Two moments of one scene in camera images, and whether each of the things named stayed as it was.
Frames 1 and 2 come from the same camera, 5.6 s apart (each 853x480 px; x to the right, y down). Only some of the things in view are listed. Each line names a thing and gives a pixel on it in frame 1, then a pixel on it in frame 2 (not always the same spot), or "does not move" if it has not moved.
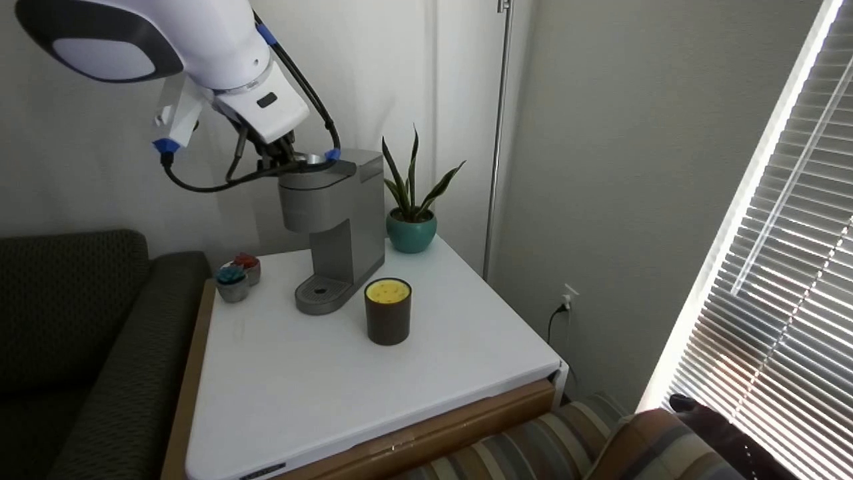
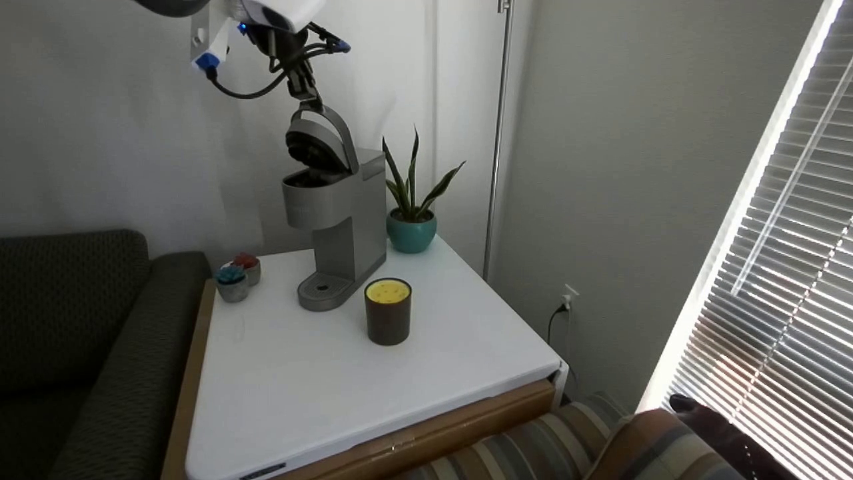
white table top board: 275,382 does not move
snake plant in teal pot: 412,225 does not move
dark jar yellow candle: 388,311 does not move
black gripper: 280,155 to 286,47
